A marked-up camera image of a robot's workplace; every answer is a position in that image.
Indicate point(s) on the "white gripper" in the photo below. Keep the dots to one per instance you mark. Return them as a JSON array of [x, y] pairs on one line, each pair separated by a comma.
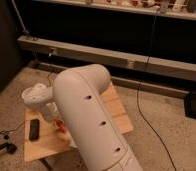
[[49, 111]]

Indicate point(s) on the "orange red pepper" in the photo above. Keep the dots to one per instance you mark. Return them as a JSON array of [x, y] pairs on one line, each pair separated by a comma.
[[60, 124]]

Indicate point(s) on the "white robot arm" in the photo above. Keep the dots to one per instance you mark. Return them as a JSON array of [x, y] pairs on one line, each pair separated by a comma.
[[77, 94]]

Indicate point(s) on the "black remote control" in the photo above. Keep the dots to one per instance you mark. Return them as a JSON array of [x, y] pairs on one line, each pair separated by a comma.
[[34, 130]]

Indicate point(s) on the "wooden table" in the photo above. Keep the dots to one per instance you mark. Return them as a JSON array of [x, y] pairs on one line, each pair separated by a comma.
[[52, 141]]

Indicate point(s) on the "black device on floor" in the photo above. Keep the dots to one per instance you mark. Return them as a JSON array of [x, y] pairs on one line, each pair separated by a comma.
[[10, 148]]

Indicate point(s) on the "metal pole stand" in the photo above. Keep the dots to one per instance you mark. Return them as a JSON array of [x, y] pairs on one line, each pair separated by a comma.
[[24, 29]]

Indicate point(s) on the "grey low ledge beam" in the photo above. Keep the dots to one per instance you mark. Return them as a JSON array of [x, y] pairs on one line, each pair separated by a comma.
[[159, 66]]

